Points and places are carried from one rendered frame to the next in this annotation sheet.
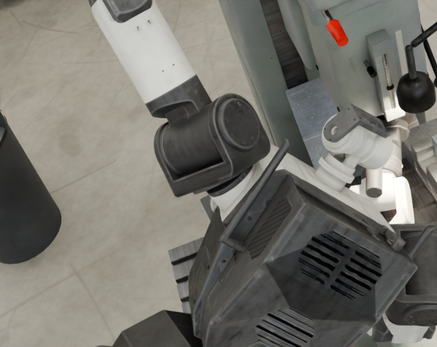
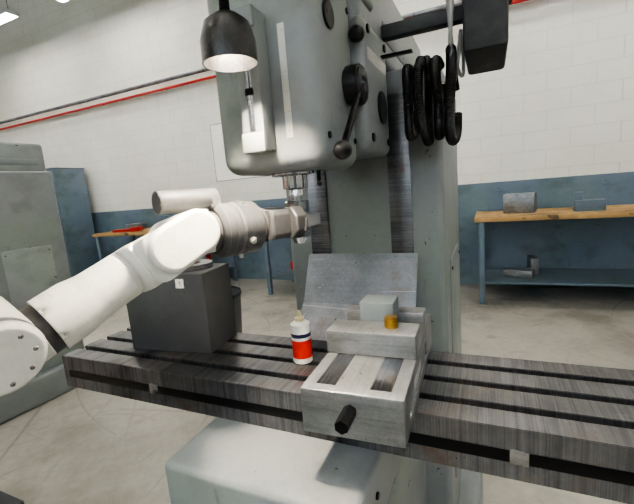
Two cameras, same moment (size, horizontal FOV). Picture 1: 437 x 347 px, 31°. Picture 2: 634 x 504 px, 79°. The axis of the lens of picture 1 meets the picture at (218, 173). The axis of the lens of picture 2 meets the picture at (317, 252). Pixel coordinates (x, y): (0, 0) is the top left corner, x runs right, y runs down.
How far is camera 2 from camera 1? 154 cm
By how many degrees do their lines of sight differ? 40
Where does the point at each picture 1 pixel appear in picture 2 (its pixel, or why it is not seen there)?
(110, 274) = not seen: hidden behind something
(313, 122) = (318, 292)
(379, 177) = (179, 193)
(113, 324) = not seen: hidden behind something
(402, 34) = (285, 30)
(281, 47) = (313, 203)
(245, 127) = not seen: outside the picture
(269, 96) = (296, 254)
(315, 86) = (334, 260)
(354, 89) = (230, 106)
